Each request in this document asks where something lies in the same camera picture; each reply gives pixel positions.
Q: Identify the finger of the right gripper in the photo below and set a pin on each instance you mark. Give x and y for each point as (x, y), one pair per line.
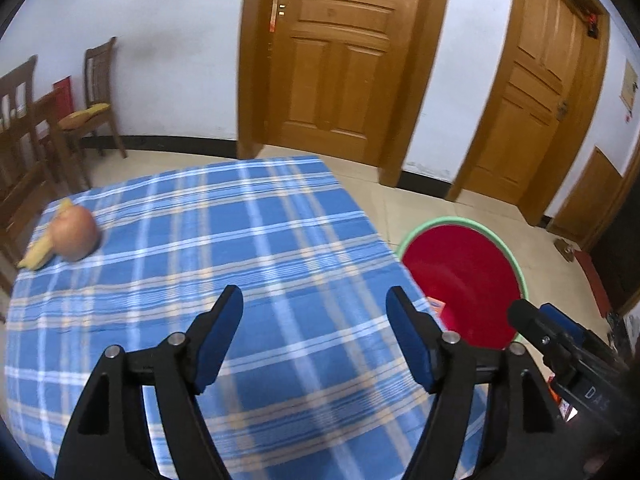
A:
(536, 327)

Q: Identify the wooden dining table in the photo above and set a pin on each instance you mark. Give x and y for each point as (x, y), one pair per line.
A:
(50, 145)

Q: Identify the dark entrance door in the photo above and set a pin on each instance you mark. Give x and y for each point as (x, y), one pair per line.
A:
(612, 237)

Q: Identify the red door mat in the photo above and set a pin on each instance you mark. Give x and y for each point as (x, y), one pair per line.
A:
(592, 279)

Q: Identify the far wooden door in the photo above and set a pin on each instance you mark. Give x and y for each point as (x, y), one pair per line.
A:
(541, 104)

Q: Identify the near wooden chair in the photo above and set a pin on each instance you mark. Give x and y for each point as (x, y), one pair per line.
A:
(26, 182)

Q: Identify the red green trash bin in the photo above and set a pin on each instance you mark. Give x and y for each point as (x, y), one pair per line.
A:
(468, 267)

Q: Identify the near wooden door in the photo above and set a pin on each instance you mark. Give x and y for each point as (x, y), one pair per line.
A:
(344, 78)

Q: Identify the wooden wall cabinet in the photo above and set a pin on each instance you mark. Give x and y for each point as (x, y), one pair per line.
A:
(585, 194)

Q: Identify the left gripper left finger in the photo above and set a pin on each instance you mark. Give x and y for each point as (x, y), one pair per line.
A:
(210, 336)

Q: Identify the wooden door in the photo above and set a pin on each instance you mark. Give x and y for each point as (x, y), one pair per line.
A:
(344, 78)
(541, 104)

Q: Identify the yellow banana peel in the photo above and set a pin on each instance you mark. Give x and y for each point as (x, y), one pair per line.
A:
(42, 250)

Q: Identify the blue plaid tablecloth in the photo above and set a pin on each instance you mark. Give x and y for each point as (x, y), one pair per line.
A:
(314, 385)

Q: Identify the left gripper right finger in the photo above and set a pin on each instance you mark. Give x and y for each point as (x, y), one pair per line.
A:
(418, 337)

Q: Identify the far wooden chair with cushion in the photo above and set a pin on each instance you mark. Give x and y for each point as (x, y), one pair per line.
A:
(98, 110)

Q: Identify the red chair behind table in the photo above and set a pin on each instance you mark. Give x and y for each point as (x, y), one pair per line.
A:
(63, 93)

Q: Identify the colourful floor mat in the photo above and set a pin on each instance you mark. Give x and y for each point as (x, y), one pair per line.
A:
(567, 411)

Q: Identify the red apple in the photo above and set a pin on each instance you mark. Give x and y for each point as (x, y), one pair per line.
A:
(74, 233)

